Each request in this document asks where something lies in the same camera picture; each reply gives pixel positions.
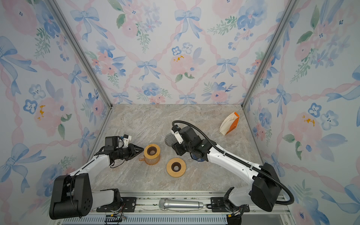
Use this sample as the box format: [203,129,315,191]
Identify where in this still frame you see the small wooden dripper ring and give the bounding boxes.
[143,143,161,158]

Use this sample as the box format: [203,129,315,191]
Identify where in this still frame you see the orange glass carafe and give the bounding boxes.
[139,153,160,165]

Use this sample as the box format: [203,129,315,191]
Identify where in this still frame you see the grey glass dripper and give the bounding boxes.
[165,133,177,147]

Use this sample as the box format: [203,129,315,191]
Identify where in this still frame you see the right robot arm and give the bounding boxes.
[165,126,281,212]

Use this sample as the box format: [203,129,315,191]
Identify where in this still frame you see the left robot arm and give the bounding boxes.
[49,143,144,220]

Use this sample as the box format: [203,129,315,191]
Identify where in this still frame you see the blue glass dripper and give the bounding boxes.
[190,153,206,162]

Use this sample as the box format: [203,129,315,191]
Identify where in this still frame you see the coffee filter pack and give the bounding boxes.
[219,112,240,136]

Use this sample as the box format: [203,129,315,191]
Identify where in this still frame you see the silver microphone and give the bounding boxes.
[158,199,204,210]

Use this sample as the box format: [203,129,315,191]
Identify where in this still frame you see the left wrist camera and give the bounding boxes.
[105,135,132,150]

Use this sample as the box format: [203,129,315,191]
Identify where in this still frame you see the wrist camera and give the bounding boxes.
[105,135,132,150]
[172,125,183,144]

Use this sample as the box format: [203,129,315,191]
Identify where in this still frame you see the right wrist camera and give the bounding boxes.
[172,125,183,144]

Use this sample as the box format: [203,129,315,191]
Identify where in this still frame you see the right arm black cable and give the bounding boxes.
[172,120,295,205]

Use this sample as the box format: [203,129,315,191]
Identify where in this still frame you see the large wooden dripper ring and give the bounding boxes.
[166,157,187,178]

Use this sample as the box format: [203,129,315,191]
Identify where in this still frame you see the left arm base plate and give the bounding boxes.
[96,197,137,213]

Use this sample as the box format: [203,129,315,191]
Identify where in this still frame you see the aluminium front rail frame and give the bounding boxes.
[56,191,295,225]

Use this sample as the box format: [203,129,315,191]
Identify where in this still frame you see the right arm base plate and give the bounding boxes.
[206,197,250,213]

